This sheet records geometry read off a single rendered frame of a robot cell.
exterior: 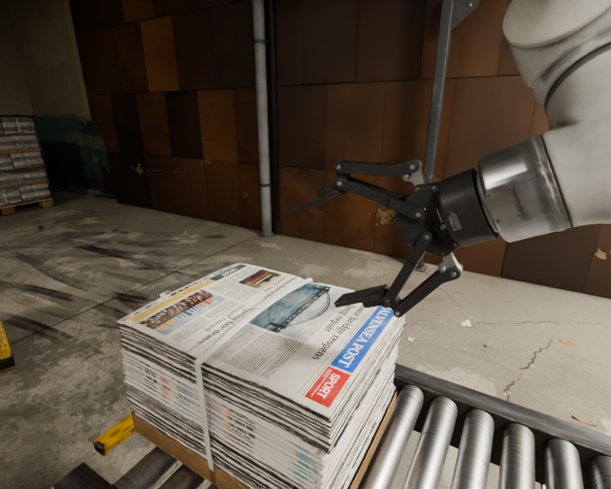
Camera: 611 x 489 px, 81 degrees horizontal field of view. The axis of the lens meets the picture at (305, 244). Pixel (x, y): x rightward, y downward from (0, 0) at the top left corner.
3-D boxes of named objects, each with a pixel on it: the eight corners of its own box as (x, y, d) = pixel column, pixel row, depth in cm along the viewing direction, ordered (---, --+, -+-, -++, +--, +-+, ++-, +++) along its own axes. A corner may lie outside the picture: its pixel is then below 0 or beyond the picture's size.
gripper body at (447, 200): (468, 167, 33) (378, 201, 38) (499, 251, 33) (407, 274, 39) (478, 158, 39) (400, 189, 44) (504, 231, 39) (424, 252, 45)
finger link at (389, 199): (421, 223, 38) (426, 211, 37) (331, 187, 42) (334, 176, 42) (429, 215, 41) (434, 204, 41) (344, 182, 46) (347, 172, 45)
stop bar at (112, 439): (92, 448, 60) (90, 440, 59) (254, 325, 95) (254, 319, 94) (104, 458, 58) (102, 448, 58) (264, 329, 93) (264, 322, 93)
